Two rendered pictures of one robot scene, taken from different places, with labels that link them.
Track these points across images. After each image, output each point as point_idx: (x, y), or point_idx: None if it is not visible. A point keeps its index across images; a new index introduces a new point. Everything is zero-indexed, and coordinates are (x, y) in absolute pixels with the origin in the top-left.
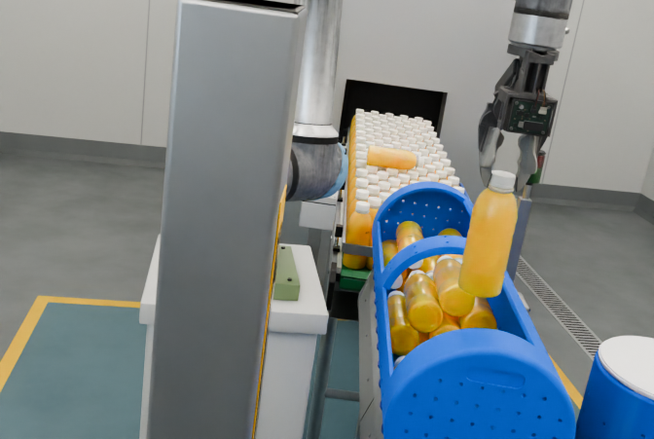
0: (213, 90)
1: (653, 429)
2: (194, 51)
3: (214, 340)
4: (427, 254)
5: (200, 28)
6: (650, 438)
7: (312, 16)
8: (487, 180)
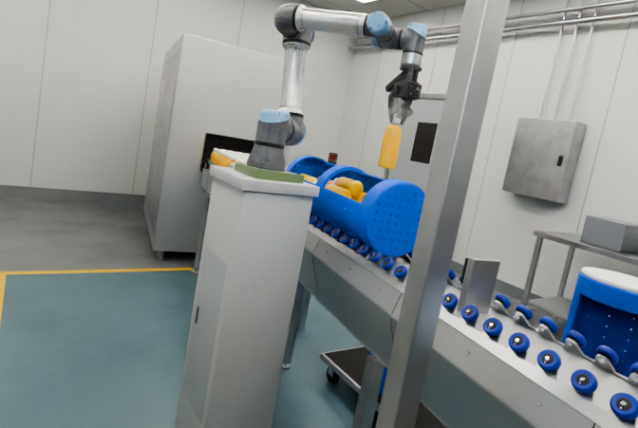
0: None
1: None
2: None
3: (485, 68)
4: (340, 170)
5: None
6: None
7: (296, 58)
8: (391, 120)
